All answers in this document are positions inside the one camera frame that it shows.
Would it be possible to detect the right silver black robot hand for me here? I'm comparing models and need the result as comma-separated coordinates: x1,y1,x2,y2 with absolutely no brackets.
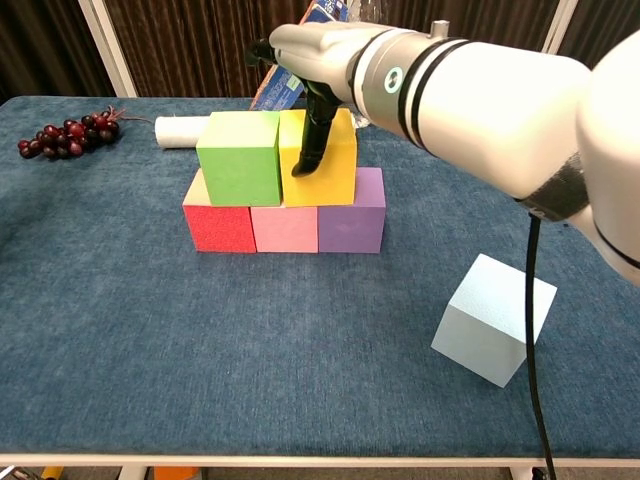
246,21,387,178

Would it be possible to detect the yellow foam cube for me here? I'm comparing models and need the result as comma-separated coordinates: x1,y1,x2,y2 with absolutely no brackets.
278,108,359,208

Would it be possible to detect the green foam cube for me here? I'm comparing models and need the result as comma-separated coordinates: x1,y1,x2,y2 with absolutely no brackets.
195,110,282,207

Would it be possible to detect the purple foam cube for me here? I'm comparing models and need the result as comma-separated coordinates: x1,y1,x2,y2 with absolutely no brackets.
316,166,388,255

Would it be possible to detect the pink foam cube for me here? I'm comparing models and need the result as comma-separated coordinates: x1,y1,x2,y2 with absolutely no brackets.
249,203,321,255

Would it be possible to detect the red foam cube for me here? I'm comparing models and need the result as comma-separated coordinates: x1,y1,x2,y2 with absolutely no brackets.
182,168,258,255

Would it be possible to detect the blue cardboard box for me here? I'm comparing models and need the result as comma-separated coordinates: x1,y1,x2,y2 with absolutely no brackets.
248,0,351,114

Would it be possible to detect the white plastic bag roll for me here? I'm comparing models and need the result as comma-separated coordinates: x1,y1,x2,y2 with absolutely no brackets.
153,114,214,150

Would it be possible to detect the dark red grape bunch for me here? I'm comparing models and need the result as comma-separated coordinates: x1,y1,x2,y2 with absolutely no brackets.
17,104,151,160

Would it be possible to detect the blue fabric table cover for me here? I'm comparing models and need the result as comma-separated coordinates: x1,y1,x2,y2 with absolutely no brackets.
0,96,640,457

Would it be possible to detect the light blue foam cube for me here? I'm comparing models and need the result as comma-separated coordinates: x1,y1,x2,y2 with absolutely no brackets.
430,252,558,389

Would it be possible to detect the orange object under table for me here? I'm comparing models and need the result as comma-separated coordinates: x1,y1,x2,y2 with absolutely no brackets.
153,466,200,480

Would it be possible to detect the white screen post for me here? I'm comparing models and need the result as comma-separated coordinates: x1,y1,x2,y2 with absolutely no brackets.
542,0,580,54
77,0,138,99

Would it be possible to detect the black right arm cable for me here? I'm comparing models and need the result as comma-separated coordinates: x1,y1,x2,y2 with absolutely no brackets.
524,209,559,480

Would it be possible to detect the white table frame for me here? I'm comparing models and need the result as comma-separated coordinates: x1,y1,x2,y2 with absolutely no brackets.
0,452,640,480

